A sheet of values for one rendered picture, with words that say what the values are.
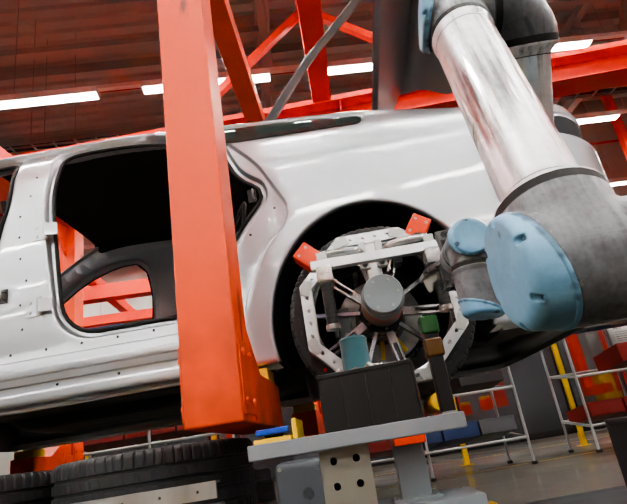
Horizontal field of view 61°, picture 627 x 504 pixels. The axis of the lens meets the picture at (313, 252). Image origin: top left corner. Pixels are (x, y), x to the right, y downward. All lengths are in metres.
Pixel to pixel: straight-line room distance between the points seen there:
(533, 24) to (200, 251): 1.01
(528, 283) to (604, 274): 0.08
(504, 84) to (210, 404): 1.03
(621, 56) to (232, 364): 4.72
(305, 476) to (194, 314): 0.53
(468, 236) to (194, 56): 1.14
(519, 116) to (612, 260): 0.27
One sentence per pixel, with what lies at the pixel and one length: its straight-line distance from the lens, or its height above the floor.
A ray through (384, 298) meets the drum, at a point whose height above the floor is 0.83.
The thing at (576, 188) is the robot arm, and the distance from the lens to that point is 0.70.
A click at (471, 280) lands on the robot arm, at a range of 1.19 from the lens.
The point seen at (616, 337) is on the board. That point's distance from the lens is 7.48.
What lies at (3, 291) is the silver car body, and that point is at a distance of 2.47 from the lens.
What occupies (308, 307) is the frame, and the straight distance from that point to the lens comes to 1.84.
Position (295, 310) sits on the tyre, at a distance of 1.93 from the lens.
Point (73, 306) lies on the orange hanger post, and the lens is 4.92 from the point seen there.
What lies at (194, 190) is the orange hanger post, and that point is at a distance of 1.65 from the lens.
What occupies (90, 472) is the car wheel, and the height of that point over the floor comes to 0.46.
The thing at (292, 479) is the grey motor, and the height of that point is 0.36.
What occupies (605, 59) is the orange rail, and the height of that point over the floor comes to 3.18.
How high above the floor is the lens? 0.42
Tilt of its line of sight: 21 degrees up
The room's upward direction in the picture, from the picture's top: 9 degrees counter-clockwise
